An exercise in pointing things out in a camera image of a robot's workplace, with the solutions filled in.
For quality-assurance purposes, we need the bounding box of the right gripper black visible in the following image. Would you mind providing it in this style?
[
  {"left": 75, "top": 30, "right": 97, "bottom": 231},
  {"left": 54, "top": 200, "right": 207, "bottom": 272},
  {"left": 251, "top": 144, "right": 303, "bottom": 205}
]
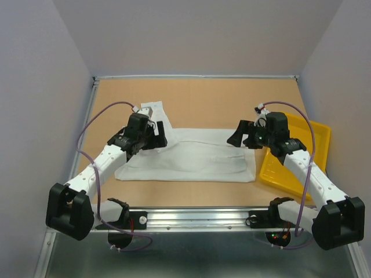
[{"left": 225, "top": 120, "right": 274, "bottom": 149}]

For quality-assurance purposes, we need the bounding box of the white long sleeve shirt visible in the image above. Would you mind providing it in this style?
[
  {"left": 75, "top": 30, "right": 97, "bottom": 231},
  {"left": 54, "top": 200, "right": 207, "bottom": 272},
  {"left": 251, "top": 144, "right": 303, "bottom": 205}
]
[{"left": 114, "top": 101, "right": 256, "bottom": 183}]

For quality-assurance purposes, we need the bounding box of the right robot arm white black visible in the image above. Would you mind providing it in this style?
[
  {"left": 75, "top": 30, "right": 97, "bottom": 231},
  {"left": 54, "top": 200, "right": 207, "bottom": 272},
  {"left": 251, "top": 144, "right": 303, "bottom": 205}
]
[{"left": 227, "top": 112, "right": 365, "bottom": 250}]

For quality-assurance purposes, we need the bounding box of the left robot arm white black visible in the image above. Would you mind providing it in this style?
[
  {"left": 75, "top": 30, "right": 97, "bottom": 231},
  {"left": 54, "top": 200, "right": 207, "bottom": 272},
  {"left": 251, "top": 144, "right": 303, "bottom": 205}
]
[{"left": 45, "top": 112, "right": 168, "bottom": 240}]

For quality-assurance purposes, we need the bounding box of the yellow plastic tray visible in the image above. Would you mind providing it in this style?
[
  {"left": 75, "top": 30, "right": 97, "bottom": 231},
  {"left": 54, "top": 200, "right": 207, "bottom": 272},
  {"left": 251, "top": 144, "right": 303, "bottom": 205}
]
[{"left": 259, "top": 111, "right": 332, "bottom": 200}]

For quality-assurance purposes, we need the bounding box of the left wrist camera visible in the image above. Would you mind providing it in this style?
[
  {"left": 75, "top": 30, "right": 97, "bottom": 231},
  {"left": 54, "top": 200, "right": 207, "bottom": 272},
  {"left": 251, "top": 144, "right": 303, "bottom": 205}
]
[{"left": 132, "top": 106, "right": 153, "bottom": 119}]

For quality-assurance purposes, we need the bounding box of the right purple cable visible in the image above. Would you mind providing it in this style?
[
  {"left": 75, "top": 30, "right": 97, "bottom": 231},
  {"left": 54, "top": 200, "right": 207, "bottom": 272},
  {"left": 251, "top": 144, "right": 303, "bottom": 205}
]
[{"left": 254, "top": 101, "right": 318, "bottom": 250}]

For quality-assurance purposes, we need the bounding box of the purple cable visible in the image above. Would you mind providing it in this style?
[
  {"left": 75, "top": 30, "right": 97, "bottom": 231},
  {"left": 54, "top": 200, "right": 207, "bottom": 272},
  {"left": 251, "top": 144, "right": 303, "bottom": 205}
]
[
  {"left": 75, "top": 101, "right": 154, "bottom": 252},
  {"left": 254, "top": 101, "right": 318, "bottom": 250}
]

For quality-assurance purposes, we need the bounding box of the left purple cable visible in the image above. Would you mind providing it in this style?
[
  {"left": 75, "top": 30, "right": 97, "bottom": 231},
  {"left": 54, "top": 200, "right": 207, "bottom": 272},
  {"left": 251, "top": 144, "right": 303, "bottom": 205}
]
[{"left": 75, "top": 101, "right": 154, "bottom": 252}]

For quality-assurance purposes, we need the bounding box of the aluminium mounting rail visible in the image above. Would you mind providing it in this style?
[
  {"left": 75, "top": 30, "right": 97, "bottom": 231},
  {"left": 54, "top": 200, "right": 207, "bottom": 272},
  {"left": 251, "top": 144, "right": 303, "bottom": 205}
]
[{"left": 95, "top": 206, "right": 319, "bottom": 232}]

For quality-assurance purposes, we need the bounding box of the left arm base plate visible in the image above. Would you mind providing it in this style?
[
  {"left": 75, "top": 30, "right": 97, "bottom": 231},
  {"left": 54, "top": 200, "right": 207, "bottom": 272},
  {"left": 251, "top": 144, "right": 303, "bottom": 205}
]
[{"left": 103, "top": 211, "right": 152, "bottom": 253}]

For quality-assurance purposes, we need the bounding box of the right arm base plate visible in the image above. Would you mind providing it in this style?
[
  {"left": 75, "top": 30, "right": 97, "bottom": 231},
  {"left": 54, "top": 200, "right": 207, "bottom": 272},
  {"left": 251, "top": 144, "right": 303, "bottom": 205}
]
[{"left": 245, "top": 210, "right": 295, "bottom": 250}]

